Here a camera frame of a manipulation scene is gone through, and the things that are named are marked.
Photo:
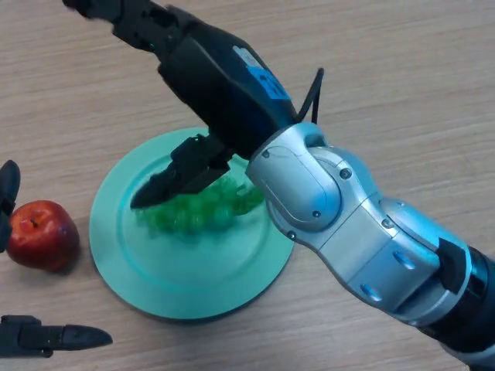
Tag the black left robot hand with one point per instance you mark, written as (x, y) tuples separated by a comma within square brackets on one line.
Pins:
[(31, 336)]

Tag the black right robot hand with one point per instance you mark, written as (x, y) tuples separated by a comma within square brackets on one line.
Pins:
[(224, 92)]

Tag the green grape bunch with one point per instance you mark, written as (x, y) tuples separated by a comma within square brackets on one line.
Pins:
[(193, 216)]

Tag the green round plate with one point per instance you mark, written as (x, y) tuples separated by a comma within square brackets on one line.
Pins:
[(185, 270)]

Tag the red apple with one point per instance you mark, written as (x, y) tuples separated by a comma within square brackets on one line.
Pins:
[(40, 235)]

